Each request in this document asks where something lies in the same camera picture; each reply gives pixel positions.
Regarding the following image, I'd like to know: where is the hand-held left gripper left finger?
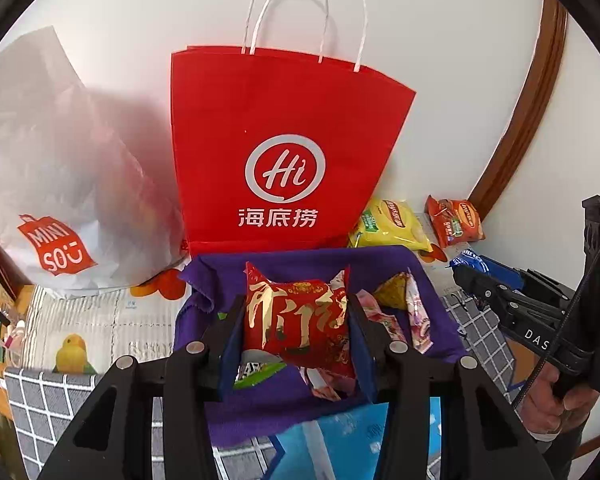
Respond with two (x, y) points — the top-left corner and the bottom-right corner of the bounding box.
(37, 294), (248, 480)

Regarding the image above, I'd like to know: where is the black braided cable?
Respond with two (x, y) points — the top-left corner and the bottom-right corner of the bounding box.
(511, 242), (600, 411)

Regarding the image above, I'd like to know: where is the red patterned book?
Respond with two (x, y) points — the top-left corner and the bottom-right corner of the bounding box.
(0, 227), (31, 301)

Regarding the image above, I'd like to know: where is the person's right forearm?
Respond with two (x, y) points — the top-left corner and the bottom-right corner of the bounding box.
(527, 422), (588, 480)

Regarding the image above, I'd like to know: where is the blue tissue pack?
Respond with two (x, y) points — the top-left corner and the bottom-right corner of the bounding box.
(270, 397), (443, 480)

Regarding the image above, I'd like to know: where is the purple towel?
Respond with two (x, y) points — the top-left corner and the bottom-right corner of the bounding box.
(172, 245), (468, 448)

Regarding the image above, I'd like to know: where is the brown wooden door frame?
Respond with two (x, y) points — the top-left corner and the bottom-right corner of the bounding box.
(467, 0), (568, 218)

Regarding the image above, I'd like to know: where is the yellow chip bag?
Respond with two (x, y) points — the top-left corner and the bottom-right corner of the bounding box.
(349, 197), (433, 253)

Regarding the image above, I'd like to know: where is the green snack packet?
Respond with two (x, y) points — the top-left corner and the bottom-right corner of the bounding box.
(232, 362), (287, 391)

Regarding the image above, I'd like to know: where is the orange-red chip bag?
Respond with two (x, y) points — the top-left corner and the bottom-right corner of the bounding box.
(425, 195), (487, 250)

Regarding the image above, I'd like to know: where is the white plastic shopping bag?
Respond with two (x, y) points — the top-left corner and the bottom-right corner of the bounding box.
(0, 25), (191, 301)

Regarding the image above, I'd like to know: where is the yellow triangular snack packet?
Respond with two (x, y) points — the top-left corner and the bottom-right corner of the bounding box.
(375, 271), (411, 311)

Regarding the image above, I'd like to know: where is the grey checked blanket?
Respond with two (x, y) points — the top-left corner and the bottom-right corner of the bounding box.
(2, 260), (523, 480)

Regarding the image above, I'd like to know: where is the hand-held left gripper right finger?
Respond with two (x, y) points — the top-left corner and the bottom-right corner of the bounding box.
(347, 305), (556, 480)

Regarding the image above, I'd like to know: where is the red gold-print snack packet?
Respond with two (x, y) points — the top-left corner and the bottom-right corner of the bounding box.
(242, 261), (356, 381)

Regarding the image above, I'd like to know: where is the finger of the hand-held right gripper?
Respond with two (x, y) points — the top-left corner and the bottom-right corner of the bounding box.
(452, 265), (519, 311)
(479, 255), (526, 289)

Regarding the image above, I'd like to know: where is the white red-print snack packet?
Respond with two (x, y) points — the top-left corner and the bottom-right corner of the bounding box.
(405, 267), (434, 356)

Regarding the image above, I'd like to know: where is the red paper bag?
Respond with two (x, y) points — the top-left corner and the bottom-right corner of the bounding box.
(170, 0), (417, 261)

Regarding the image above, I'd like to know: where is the person's right hand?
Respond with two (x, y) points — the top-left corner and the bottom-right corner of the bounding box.
(524, 371), (600, 436)

